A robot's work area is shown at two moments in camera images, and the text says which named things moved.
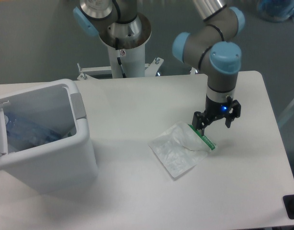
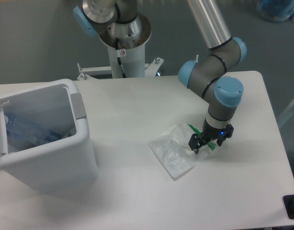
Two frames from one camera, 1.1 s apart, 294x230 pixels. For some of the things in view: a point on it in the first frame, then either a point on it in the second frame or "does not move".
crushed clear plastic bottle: x=21 y=134 does not move
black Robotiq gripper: x=215 y=109 to x=209 y=133
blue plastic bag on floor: x=278 y=10 does not move
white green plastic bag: x=179 y=147 does not move
